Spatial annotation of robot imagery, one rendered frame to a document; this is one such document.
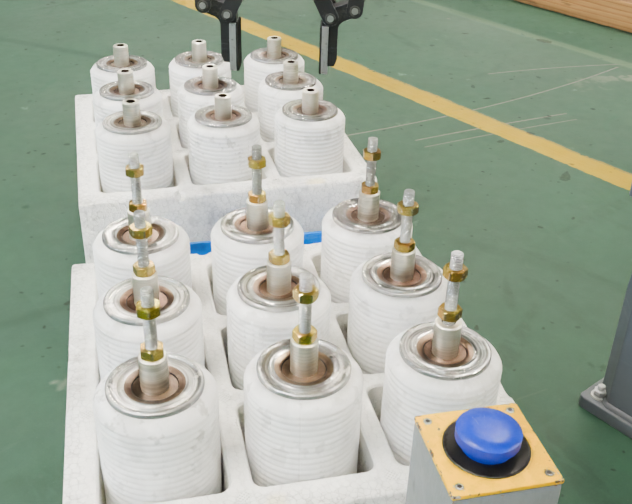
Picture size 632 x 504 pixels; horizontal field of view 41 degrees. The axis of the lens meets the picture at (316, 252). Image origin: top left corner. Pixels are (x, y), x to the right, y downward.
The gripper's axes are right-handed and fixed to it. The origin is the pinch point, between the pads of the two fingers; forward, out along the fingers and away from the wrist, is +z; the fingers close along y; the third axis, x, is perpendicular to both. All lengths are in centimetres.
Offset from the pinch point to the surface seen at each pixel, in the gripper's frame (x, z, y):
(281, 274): 1.2, 19.7, -0.4
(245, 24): -170, 47, 23
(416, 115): -107, 47, -21
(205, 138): -36.0, 23.2, 12.3
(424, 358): 9.7, 21.7, -12.6
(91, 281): -10.3, 29.0, 20.8
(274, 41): -65, 19, 6
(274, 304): 3.0, 21.7, 0.1
